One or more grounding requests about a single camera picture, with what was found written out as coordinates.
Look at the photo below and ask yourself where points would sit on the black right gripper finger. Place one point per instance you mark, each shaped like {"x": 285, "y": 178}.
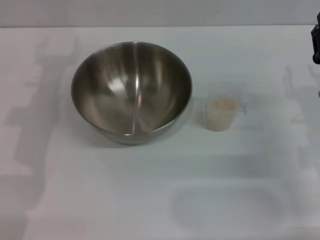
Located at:
{"x": 316, "y": 42}

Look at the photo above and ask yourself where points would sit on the clear plastic measuring cup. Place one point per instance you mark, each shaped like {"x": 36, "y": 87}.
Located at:
{"x": 215, "y": 91}

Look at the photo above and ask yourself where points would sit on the white rice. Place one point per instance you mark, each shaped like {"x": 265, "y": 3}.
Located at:
{"x": 222, "y": 111}

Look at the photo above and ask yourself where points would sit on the stainless steel mixing bowl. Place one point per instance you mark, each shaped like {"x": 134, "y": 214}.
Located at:
{"x": 130, "y": 90}

